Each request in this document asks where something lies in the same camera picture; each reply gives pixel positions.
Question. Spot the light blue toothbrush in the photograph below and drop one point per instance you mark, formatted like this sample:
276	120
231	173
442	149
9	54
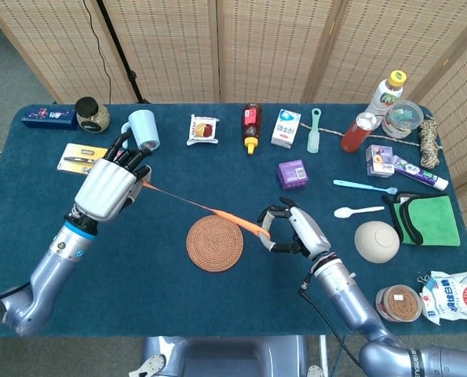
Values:
358	185

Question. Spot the dark blue rectangular box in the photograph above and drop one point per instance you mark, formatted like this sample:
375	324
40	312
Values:
48	118

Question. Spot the blue felt table cover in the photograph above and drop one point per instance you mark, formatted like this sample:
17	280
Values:
139	275

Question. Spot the orange stretchy strip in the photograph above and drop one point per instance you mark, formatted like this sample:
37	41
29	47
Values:
241	222

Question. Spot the white sugar bag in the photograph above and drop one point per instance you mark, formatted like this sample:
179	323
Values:
457	294

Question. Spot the white table leg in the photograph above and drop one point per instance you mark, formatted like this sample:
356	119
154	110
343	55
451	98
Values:
324	353

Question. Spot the light blue plastic mug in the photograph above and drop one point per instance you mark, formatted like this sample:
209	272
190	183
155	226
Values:
144	125

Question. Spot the mint green brush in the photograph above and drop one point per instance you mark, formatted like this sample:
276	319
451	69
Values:
314	137

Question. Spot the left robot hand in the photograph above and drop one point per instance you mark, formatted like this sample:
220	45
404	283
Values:
103	188

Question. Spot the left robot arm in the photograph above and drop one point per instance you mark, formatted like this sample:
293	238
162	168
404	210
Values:
56	267

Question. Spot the bamboo folding screen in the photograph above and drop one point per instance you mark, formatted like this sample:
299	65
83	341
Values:
170	47

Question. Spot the blue binder clip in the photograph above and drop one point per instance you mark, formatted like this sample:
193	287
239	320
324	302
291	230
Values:
424	279

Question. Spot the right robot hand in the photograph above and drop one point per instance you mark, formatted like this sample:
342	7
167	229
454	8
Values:
309	235

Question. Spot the clear plastic tub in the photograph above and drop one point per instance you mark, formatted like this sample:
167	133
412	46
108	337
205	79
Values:
402	119

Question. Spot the black tripod stand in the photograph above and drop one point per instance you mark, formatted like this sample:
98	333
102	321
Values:
119	51

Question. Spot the white perforated base plate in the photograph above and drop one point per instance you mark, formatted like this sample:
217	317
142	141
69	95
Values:
315	372
150	365

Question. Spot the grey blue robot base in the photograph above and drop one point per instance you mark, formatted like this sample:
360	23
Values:
225	357

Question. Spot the small purple box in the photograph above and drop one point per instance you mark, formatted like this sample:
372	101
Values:
292	174

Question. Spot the white red snack packet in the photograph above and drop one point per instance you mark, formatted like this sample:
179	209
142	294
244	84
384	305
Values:
202	130

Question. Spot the purple white plum box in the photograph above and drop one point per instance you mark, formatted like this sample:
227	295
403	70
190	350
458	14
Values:
378	161

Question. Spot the brown sauce bottle yellow cap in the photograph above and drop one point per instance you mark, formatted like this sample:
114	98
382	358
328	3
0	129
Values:
252	123

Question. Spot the plastic bottle yellow cap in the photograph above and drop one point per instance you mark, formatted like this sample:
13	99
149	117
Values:
386	96

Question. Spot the white plastic spoon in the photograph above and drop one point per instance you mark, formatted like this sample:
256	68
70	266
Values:
343	212

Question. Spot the round container brown lid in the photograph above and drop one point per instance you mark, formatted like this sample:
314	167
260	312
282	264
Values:
400	304

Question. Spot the white blue carton box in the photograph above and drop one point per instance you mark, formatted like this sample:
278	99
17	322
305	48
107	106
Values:
286	129

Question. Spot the razor in yellow blister pack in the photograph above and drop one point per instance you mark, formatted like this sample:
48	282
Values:
72	157

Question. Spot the beige upturned bowl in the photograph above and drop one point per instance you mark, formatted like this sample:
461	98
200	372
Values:
376	241

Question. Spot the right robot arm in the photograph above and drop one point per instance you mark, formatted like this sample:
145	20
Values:
347	290

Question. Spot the green cloth black trim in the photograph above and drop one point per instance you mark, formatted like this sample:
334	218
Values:
433	216

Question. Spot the red drink can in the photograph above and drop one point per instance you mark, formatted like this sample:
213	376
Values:
354	135

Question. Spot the glass jar black lid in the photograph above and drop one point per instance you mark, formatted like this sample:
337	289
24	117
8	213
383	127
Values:
93	118

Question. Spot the purple white toothpaste tube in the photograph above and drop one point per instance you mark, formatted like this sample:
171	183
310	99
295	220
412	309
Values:
413	169

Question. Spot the round woven rattan coaster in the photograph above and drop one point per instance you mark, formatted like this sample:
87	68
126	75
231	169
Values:
213	243

